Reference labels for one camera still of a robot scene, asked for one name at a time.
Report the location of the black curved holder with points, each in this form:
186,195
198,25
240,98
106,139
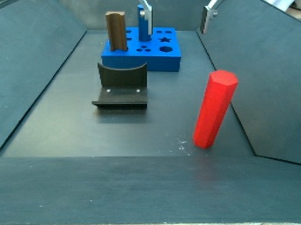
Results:
123,88

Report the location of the blue cylinder peg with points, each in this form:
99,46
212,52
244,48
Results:
143,26

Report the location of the brown notched peg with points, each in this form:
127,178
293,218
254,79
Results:
117,30

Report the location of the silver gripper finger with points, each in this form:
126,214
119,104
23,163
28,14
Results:
208,14
147,14

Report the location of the blue shape board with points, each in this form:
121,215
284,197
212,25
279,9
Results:
160,52

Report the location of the red hexagon peg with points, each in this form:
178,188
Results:
218,94

